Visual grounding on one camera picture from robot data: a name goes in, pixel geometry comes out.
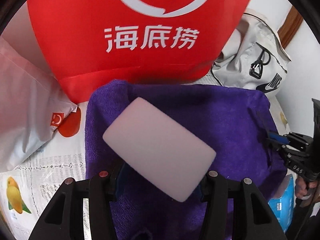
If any red paper bag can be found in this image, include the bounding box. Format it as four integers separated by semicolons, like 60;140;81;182
26;0;259;103

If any fruit printed bed sheet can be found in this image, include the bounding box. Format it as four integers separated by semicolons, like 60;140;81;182
0;90;290;240

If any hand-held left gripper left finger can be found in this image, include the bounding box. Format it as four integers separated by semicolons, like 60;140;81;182
28;164;130;240

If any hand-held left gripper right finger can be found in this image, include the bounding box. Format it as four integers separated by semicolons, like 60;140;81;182
196;170;288;240

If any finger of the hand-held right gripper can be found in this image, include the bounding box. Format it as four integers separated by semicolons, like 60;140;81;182
265;129;292;145
266;142;288;161

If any brown wooden frame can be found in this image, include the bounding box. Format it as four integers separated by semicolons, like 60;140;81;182
277;6;304;53

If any light grey fabric bag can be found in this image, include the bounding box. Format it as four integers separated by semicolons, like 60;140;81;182
205;9;292;97

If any blue tissue packet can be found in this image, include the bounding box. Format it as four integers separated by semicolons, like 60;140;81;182
267;174;297;233

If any person's right hand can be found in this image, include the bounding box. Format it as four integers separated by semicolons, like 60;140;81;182
295;176;318;201

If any purple towel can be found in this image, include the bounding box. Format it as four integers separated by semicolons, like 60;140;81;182
84;79;288;240

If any white sponge block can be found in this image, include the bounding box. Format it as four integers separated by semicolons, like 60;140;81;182
102;97;217;202

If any white plastic bag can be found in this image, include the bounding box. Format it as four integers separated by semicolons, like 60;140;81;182
0;36;78;173

